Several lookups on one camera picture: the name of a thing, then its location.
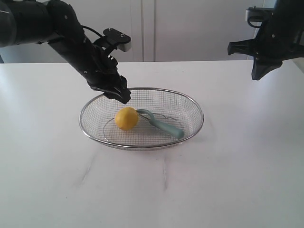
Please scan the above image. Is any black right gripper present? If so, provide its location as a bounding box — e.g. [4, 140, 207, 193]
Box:
[227, 14, 304, 80]

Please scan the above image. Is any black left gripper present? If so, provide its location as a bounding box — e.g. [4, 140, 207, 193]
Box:
[80, 47, 131, 104]

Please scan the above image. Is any yellow lemon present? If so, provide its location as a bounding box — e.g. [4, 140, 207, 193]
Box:
[114, 107, 138, 131]

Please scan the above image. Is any teal handled peeler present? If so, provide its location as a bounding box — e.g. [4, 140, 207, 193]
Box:
[136, 109, 184, 139]

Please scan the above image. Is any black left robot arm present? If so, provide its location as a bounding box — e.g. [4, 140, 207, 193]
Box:
[0, 0, 131, 104]

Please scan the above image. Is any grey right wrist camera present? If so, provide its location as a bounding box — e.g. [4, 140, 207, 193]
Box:
[245, 7, 274, 22]

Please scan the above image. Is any oval wire mesh basket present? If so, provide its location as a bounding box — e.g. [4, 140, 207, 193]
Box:
[79, 87, 204, 151]

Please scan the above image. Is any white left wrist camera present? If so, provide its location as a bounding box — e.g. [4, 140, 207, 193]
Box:
[103, 28, 132, 52]

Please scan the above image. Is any black left camera cable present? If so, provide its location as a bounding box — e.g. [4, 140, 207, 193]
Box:
[80, 25, 104, 38]

